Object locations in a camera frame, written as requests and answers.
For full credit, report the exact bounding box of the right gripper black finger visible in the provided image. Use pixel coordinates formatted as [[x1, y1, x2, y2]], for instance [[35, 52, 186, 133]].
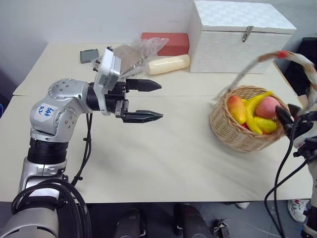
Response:
[[274, 105, 296, 125], [287, 103, 303, 115]]

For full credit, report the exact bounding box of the clear plastic bag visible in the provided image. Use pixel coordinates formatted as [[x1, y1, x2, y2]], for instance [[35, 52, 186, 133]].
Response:
[[115, 37, 170, 78]]

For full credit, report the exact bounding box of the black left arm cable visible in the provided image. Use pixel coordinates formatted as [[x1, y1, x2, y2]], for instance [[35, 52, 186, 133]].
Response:
[[11, 113, 94, 238]]

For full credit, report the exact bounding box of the thin white floor cable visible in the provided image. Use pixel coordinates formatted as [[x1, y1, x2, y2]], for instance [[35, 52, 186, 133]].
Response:
[[229, 220, 274, 234]]

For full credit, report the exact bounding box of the wicker basket with handle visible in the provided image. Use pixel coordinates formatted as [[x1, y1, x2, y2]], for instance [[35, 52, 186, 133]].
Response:
[[209, 50, 317, 153]]

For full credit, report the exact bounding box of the small black floor device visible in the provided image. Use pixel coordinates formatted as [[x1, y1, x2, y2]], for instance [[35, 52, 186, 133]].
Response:
[[213, 218, 230, 238]]

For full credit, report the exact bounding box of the metal box latch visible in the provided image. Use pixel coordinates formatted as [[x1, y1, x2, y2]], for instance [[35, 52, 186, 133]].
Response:
[[242, 25, 254, 43]]

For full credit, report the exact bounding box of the red rectangular box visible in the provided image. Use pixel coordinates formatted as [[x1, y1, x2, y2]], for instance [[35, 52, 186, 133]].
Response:
[[141, 32, 190, 57]]

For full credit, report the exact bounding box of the dark rounded shape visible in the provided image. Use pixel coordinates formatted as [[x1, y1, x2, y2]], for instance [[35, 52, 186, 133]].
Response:
[[115, 207, 147, 238], [172, 202, 211, 238]]

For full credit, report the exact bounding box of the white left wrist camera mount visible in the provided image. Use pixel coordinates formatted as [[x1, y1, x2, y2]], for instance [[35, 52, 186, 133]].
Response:
[[93, 48, 122, 117]]

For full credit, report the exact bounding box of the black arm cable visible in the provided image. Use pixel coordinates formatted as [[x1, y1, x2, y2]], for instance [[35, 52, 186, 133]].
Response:
[[11, 113, 94, 238], [264, 116, 308, 238]]

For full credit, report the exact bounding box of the large white box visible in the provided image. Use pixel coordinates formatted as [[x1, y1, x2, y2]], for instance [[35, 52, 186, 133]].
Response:
[[189, 0, 297, 74]]

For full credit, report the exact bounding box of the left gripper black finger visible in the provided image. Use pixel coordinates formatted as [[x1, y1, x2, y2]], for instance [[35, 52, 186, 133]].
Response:
[[122, 110, 164, 124], [126, 79, 162, 93]]

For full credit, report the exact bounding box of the pink peach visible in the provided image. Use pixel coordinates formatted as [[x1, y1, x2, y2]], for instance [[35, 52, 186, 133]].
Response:
[[255, 96, 280, 119]]

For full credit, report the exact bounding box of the short yellow banana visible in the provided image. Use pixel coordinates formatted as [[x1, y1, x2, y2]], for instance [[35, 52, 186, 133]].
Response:
[[252, 116, 278, 133]]

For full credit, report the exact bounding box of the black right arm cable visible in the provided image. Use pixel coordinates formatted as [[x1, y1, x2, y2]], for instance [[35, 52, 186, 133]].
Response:
[[264, 116, 308, 238]]

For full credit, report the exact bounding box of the cream plastic bottle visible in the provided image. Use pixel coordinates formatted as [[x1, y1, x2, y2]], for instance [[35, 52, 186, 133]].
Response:
[[147, 54, 191, 76]]

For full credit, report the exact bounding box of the long yellow banana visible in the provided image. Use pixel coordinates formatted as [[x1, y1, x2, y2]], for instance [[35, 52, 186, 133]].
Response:
[[244, 91, 274, 135]]

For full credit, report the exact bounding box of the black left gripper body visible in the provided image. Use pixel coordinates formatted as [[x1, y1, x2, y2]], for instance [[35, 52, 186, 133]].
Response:
[[104, 80, 130, 119]]

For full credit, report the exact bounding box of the orange yellow mango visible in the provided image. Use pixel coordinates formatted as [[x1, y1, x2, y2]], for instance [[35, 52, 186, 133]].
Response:
[[227, 95, 247, 125]]

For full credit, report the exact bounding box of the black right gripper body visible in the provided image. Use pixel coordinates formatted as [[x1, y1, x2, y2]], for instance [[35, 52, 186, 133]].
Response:
[[284, 111, 317, 137]]

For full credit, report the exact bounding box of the small grey flat pad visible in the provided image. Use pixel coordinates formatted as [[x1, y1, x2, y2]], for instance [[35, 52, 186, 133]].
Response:
[[79, 49, 100, 64]]

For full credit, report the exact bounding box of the black chair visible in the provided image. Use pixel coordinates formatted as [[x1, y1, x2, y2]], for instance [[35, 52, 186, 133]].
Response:
[[284, 37, 317, 98]]

